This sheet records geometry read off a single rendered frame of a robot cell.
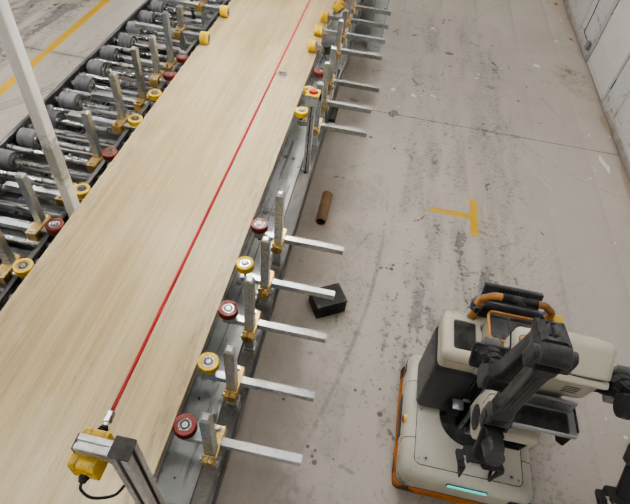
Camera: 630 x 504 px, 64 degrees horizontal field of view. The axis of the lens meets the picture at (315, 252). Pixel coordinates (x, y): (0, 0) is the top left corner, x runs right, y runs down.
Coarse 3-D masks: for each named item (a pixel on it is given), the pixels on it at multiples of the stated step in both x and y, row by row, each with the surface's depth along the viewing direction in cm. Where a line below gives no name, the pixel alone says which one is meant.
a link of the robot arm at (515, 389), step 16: (528, 352) 124; (576, 352) 121; (528, 368) 129; (544, 368) 124; (512, 384) 138; (528, 384) 130; (496, 400) 146; (512, 400) 137; (496, 416) 146; (512, 416) 144
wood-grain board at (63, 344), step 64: (256, 0) 404; (320, 0) 415; (192, 64) 330; (256, 64) 337; (192, 128) 284; (256, 128) 290; (128, 192) 246; (192, 192) 250; (256, 192) 254; (64, 256) 217; (128, 256) 220; (192, 256) 223; (0, 320) 193; (64, 320) 196; (128, 320) 198; (192, 320) 201; (0, 384) 177; (64, 384) 179; (128, 384) 181; (0, 448) 163; (64, 448) 165
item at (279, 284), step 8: (240, 280) 230; (256, 280) 228; (280, 280) 229; (280, 288) 229; (288, 288) 228; (296, 288) 227; (304, 288) 227; (312, 288) 228; (320, 288) 228; (320, 296) 228; (328, 296) 227
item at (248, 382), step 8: (208, 376) 195; (216, 376) 195; (224, 376) 195; (248, 384) 194; (256, 384) 194; (264, 384) 195; (272, 384) 195; (280, 384) 195; (272, 392) 195; (280, 392) 194; (288, 392) 193; (296, 392) 194; (304, 392) 194; (312, 392) 194; (312, 400) 194
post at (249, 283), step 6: (246, 276) 183; (246, 282) 182; (252, 282) 182; (246, 288) 184; (252, 288) 183; (246, 294) 187; (252, 294) 186; (246, 300) 190; (252, 300) 189; (246, 306) 192; (252, 306) 192; (246, 312) 196; (252, 312) 195; (246, 318) 199; (252, 318) 198; (246, 324) 202; (252, 324) 201; (246, 330) 205; (252, 330) 204; (252, 342) 211; (252, 348) 215
